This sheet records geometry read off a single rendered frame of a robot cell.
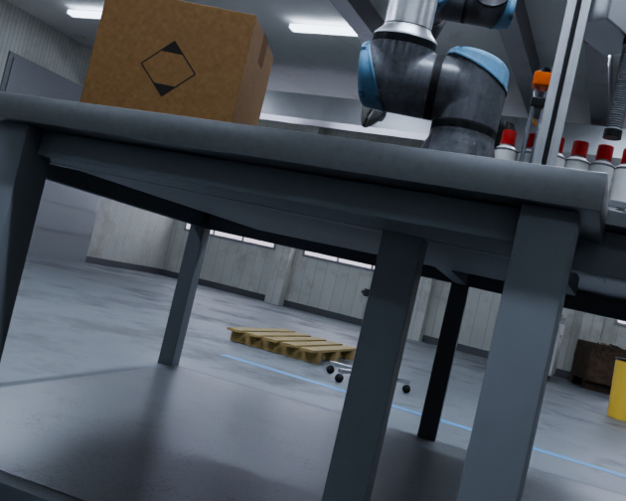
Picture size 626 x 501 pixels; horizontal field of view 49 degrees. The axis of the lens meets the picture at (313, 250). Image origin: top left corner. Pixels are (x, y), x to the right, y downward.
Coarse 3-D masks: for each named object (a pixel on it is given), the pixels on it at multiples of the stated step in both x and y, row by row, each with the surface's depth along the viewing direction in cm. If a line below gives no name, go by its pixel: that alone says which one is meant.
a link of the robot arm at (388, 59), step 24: (408, 0) 119; (432, 0) 120; (384, 24) 122; (408, 24) 119; (432, 24) 122; (384, 48) 119; (408, 48) 118; (432, 48) 121; (360, 72) 120; (384, 72) 119; (408, 72) 118; (360, 96) 123; (384, 96) 121; (408, 96) 119
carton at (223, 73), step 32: (128, 0) 132; (160, 0) 131; (96, 32) 132; (128, 32) 132; (160, 32) 131; (192, 32) 131; (224, 32) 130; (256, 32) 133; (96, 64) 132; (128, 64) 131; (160, 64) 131; (192, 64) 130; (224, 64) 130; (256, 64) 139; (96, 96) 131; (128, 96) 131; (160, 96) 130; (192, 96) 130; (224, 96) 129; (256, 96) 145
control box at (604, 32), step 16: (592, 0) 138; (608, 0) 135; (624, 0) 138; (592, 16) 137; (608, 16) 135; (624, 16) 139; (592, 32) 142; (608, 32) 140; (624, 32) 139; (608, 48) 148
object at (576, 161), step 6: (576, 144) 150; (582, 144) 150; (588, 144) 150; (576, 150) 150; (582, 150) 150; (570, 156) 152; (576, 156) 150; (582, 156) 150; (564, 162) 152; (570, 162) 150; (576, 162) 149; (582, 162) 149; (588, 162) 150; (576, 168) 149; (582, 168) 149
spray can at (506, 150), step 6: (504, 132) 155; (510, 132) 154; (516, 132) 155; (504, 138) 155; (510, 138) 154; (516, 138) 155; (504, 144) 154; (510, 144) 154; (498, 150) 154; (504, 150) 153; (510, 150) 153; (516, 150) 154; (498, 156) 154; (504, 156) 153; (510, 156) 153; (516, 156) 154
